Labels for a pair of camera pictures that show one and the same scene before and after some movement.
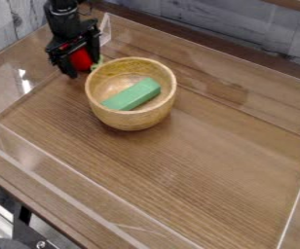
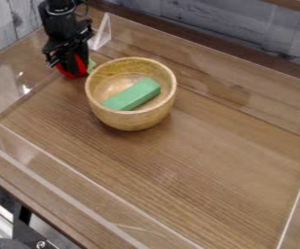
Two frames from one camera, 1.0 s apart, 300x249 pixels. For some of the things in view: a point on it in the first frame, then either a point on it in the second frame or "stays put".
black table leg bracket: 23,231 stays put
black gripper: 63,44 → 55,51
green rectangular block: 134,95 stays put
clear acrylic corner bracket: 104,29 stays put
